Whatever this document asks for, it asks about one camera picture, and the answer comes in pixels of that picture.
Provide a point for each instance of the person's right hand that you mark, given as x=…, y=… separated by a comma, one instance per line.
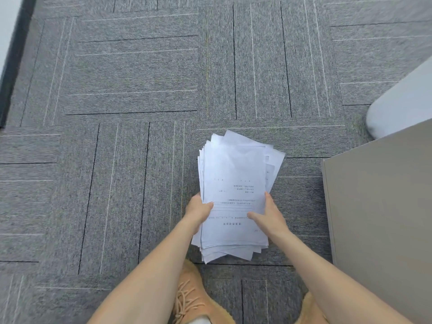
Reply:
x=271, y=221

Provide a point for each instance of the person's left hand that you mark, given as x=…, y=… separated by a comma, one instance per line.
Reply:
x=197, y=210

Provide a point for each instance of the person's right thumb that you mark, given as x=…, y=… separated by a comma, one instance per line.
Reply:
x=257, y=217

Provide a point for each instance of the person's left thumb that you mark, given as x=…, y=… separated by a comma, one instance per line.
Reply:
x=207, y=207

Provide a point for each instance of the stack of white printed papers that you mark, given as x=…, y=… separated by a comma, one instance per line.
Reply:
x=233, y=195

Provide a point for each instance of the person's left forearm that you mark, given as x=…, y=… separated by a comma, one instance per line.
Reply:
x=148, y=273

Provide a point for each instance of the person's right forearm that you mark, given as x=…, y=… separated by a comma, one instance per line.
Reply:
x=332, y=283

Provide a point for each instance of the tan lace-up left shoe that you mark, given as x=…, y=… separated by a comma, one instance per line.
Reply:
x=195, y=296

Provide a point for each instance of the tan right shoe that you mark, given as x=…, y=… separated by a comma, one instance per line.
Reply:
x=310, y=310

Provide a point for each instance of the grey cabinet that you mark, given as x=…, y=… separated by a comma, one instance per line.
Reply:
x=381, y=212

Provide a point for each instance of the white rounded furniture piece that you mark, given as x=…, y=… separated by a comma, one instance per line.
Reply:
x=401, y=104

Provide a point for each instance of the dark baseboard strip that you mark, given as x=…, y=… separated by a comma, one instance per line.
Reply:
x=15, y=57

